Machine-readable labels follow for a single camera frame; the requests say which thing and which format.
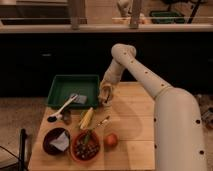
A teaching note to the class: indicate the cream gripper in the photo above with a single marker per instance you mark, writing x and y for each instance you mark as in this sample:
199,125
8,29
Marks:
105,90

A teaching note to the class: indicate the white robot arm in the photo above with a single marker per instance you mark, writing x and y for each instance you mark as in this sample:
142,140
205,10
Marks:
178,133

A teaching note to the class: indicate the white paper cup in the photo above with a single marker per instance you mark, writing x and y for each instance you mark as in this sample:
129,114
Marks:
108,104

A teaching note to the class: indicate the grey sponge block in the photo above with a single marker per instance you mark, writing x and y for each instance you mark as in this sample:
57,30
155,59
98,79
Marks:
80,99

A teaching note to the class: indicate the metal spoon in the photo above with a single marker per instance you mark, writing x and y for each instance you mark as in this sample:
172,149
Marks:
105,120

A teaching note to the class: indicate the yellow corn cob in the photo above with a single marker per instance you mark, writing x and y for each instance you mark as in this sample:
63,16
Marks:
83,124

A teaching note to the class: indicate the green plastic tray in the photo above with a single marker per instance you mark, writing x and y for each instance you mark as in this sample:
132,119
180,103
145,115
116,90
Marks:
65,85

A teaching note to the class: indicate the orange tomato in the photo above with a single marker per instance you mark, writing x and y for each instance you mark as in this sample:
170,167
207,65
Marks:
111,140

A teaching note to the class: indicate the orange bowl with food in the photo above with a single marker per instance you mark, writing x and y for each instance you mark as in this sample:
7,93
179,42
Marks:
85,147

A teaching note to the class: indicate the white crumpled napkin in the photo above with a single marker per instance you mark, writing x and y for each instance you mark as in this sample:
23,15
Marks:
62,142

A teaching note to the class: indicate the dark brown bowl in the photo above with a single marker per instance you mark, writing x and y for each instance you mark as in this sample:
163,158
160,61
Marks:
51,135

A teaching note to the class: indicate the green background crate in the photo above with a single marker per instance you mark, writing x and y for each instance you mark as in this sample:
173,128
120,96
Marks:
166,17

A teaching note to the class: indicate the black stand post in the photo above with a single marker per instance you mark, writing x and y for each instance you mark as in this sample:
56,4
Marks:
23,137

